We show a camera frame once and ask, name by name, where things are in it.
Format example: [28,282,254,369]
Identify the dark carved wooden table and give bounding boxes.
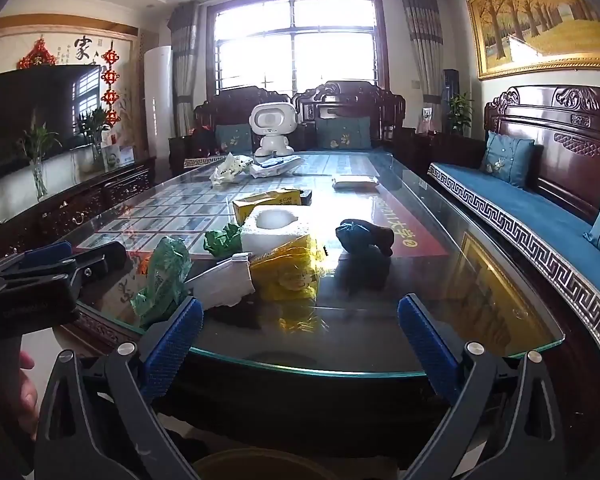
[50,150,566,466]

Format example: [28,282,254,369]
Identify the white crumpled plastic bag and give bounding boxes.
[209,152,255,187]

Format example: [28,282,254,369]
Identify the green leafy plant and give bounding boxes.
[75,106,112,171]

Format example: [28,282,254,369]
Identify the green plant in glass vase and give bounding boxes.
[17,112,63,201]

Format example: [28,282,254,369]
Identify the white standing air conditioner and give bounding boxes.
[142,45,173,161]

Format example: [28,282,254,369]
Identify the dark standing appliance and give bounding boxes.
[441,69,461,133]

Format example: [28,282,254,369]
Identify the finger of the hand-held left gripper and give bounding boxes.
[55,241,129,292]
[0,241,76,275]

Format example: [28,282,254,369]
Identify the carved wooden armchair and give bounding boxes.
[292,80,407,153]
[192,86,293,161]

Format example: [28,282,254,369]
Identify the green and white box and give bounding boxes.
[101,142,136,168]

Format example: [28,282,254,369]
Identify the large barred window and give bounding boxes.
[205,0,385,96]

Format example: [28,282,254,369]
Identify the grey beige curtain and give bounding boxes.
[399,0,446,111]
[169,2,201,138]

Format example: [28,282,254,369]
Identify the white robot toy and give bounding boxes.
[248,102,299,157]

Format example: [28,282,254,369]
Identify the green plastic bag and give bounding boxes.
[131,235,193,331]

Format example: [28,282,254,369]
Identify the dark wooden television cabinet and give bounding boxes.
[0,152,158,261]

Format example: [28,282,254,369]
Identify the white foam block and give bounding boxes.
[240,205,313,256]

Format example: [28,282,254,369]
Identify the green crumpled wrapper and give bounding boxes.
[203,223,243,257]

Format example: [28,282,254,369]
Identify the dark blue crumpled bag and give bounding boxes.
[335,218,395,257]

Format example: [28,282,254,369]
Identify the white paper bag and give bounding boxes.
[185,252,257,308]

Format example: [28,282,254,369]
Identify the yellow round bin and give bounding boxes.
[192,447,341,480]

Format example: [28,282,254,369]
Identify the blue sofa seat mat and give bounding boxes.
[427,162,600,376]

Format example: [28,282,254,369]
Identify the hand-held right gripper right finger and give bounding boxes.
[397,294,566,480]

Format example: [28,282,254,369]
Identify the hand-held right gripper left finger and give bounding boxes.
[34,296,204,480]

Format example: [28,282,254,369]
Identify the red wall ornament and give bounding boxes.
[17,37,57,70]

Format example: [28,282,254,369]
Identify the gold framed tree painting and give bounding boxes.
[466,0,600,82]

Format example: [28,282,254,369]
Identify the yellow carton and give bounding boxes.
[231,187,305,226]

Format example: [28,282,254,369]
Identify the red printed banner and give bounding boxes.
[350,192,481,261]

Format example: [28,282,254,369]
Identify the red knot string decoration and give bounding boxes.
[101,49,122,128]

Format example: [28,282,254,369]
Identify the person's left hand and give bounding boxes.
[0,351,40,441]

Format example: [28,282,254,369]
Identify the yellow plastic bag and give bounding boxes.
[250,234,327,303]

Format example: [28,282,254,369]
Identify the carved wooden sofa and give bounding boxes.
[427,85,600,386]

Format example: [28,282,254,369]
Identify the flat white packet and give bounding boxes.
[331,174,380,191]

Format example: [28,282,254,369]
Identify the white and blue packet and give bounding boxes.
[250,154,303,178]

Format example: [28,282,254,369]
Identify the black television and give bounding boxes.
[0,64,102,186]

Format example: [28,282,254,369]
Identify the small potted plant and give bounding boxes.
[447,91,473,136]

